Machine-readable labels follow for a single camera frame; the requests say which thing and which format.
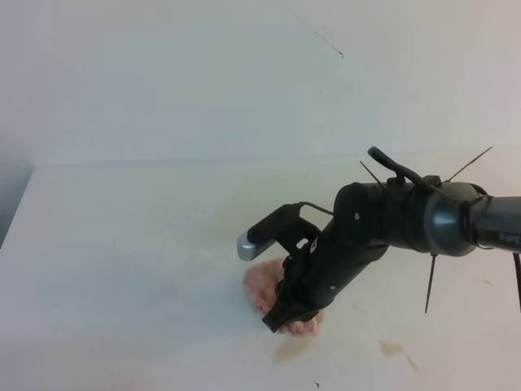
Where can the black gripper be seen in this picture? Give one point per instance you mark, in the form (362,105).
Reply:
(321,270)

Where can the pink striped microfiber rag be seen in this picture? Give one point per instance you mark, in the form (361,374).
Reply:
(260,282)

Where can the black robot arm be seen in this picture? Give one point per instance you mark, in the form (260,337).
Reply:
(451,221)

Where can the brown coffee stain puddle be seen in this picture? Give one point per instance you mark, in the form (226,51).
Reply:
(291,348)

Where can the small brown coffee spot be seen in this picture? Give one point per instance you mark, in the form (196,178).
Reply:
(389,349)

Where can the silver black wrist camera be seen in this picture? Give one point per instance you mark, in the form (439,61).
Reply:
(284,226)

